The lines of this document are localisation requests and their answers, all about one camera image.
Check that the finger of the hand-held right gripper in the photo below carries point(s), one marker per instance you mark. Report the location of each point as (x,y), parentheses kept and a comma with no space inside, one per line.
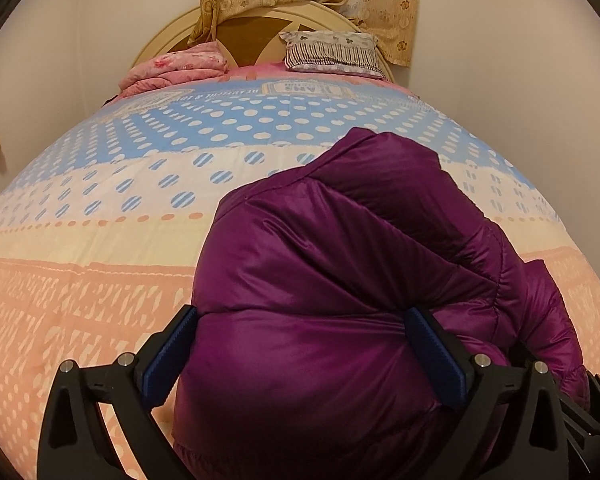
(592,410)

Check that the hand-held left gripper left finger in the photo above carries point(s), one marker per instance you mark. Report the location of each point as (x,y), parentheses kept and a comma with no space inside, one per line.
(167,360)

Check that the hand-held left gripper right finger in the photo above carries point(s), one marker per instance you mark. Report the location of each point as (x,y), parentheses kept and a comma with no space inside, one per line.
(437,360)

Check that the purple down jacket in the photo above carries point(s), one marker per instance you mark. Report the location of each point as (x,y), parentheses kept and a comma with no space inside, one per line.
(330,285)

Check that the polka dot bedspread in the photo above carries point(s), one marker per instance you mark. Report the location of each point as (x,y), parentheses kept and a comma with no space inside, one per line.
(105,210)

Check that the pink folded blanket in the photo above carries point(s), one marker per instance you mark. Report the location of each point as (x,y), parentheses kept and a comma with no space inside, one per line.
(175,67)

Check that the striped pillow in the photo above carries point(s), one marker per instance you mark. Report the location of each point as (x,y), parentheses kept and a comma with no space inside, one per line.
(330,52)

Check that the cream wooden headboard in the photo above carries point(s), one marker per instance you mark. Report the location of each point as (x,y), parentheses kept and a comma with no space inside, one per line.
(252,35)

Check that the beige floral window curtain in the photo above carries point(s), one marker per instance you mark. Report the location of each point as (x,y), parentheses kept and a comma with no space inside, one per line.
(380,15)

